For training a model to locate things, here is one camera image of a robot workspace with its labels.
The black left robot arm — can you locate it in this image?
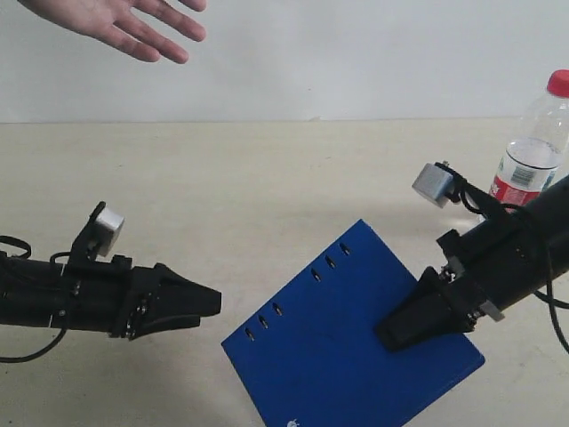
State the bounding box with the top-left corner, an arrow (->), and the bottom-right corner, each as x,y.
1,255 -> 222,340

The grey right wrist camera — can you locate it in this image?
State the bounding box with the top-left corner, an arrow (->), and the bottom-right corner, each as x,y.
412,162 -> 461,208

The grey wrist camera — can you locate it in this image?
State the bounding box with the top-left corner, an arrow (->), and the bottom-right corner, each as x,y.
68,201 -> 124,264
412,162 -> 461,208

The clear plastic water bottle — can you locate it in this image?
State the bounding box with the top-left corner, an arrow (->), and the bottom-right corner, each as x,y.
487,68 -> 568,205

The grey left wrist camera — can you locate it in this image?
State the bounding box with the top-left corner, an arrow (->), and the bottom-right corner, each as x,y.
68,201 -> 124,264

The blue ring binder notebook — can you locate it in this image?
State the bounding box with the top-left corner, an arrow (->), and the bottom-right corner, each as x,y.
222,221 -> 485,427

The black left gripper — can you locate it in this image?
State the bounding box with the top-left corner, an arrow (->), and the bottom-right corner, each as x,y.
52,255 -> 221,341

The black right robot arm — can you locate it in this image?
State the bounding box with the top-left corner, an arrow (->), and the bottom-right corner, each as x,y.
374,179 -> 568,351

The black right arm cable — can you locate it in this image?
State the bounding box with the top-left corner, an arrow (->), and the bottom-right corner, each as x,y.
457,176 -> 569,352

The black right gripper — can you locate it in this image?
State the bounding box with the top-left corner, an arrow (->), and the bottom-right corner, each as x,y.
374,208 -> 545,351

